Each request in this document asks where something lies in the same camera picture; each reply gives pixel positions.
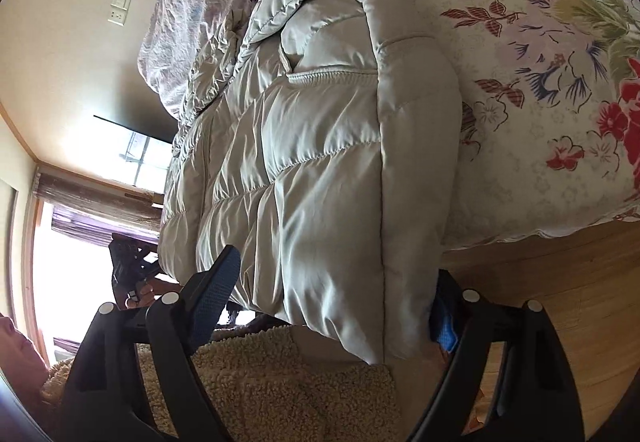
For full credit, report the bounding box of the bright window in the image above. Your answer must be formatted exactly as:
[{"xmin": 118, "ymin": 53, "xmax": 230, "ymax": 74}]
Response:
[{"xmin": 30, "ymin": 202, "xmax": 126, "ymax": 355}]

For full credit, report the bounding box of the person's left hand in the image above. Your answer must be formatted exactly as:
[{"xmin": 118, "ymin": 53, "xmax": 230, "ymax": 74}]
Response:
[{"xmin": 136, "ymin": 278, "xmax": 184, "ymax": 307}]

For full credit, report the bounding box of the person's head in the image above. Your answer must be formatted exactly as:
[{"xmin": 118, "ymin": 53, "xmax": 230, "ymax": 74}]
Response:
[{"xmin": 0, "ymin": 314, "xmax": 51, "ymax": 405}]

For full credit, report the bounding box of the beige puffer jacket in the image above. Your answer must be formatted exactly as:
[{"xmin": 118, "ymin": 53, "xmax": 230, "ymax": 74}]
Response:
[{"xmin": 160, "ymin": 0, "xmax": 463, "ymax": 365}]

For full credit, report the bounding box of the floral bed sheet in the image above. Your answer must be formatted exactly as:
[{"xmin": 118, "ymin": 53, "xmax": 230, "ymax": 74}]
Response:
[{"xmin": 365, "ymin": 0, "xmax": 640, "ymax": 253}]

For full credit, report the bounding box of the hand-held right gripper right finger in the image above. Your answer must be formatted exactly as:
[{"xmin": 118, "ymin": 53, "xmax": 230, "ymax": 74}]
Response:
[{"xmin": 405, "ymin": 269, "xmax": 588, "ymax": 442}]

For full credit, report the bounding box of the dark flat wall panel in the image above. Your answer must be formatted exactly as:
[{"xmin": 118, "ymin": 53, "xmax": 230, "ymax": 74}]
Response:
[{"xmin": 94, "ymin": 114, "xmax": 173, "ymax": 143}]

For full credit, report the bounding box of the brown striped curtain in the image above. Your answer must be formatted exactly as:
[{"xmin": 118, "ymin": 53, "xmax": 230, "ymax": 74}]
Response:
[{"xmin": 32, "ymin": 171, "xmax": 166, "ymax": 245}]

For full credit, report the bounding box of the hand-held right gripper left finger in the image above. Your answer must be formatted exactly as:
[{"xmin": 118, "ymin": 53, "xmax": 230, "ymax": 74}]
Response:
[{"xmin": 50, "ymin": 244, "xmax": 242, "ymax": 442}]

